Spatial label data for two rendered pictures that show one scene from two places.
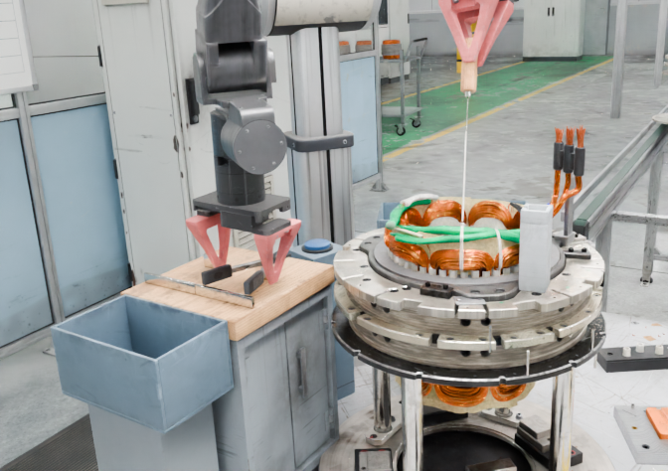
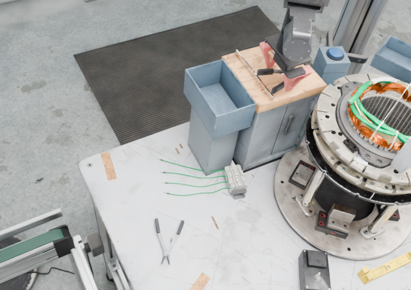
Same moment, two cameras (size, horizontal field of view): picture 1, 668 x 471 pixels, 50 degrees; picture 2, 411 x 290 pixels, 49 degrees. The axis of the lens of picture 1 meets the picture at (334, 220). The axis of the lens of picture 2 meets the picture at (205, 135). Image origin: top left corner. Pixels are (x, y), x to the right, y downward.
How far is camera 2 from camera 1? 44 cm
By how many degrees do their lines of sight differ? 39
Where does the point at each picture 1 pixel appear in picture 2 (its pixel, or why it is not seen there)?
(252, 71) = (315, 0)
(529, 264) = (400, 159)
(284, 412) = (273, 136)
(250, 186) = not seen: hidden behind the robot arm
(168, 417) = (216, 134)
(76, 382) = (189, 94)
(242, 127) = (290, 40)
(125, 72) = not seen: outside the picture
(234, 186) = not seen: hidden behind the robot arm
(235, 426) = (246, 137)
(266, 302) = (280, 99)
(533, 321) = (386, 181)
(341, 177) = (378, 6)
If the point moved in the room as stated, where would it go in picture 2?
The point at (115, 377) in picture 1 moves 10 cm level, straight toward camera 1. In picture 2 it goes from (202, 107) to (194, 139)
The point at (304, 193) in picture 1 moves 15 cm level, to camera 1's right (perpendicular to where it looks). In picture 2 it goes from (351, 7) to (401, 26)
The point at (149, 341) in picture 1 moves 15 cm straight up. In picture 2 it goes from (226, 84) to (234, 38)
